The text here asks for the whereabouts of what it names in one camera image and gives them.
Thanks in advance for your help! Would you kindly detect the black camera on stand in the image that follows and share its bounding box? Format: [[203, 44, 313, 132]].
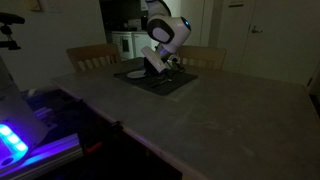
[[0, 12, 25, 50]]

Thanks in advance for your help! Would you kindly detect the white door with handle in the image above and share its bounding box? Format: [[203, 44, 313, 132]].
[[240, 0, 320, 85]]

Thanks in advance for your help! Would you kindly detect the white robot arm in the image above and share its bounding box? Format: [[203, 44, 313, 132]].
[[141, 0, 192, 76]]

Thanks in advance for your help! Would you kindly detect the red black table clamp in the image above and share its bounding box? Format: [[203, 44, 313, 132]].
[[77, 99, 125, 156]]

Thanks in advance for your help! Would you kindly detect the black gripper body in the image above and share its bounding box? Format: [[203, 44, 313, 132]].
[[145, 54, 166, 74]]

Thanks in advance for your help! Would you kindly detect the silver knife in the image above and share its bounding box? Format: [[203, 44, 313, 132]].
[[151, 83, 164, 88]]

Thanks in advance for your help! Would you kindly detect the wooden chair left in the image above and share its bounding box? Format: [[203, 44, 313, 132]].
[[66, 43, 121, 72]]

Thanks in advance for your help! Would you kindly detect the wooden chair right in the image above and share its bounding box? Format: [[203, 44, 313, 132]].
[[177, 46, 226, 70]]

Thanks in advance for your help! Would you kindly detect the black placemat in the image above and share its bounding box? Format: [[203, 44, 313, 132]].
[[114, 68, 197, 96]]

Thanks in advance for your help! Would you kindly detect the white kitchen oven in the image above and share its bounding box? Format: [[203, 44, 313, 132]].
[[112, 31, 134, 61]]

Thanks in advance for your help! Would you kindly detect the white round plate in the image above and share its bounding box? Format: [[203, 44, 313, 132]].
[[127, 70, 146, 79]]

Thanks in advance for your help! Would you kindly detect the wooden chair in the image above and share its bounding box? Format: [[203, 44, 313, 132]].
[[66, 43, 121, 72], [177, 46, 226, 70]]

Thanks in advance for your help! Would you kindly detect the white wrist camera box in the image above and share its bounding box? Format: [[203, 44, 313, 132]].
[[142, 46, 166, 73]]

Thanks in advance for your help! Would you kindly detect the silver fork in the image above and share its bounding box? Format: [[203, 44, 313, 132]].
[[157, 78, 172, 83]]

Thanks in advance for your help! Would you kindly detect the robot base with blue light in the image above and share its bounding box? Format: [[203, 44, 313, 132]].
[[0, 56, 84, 178]]

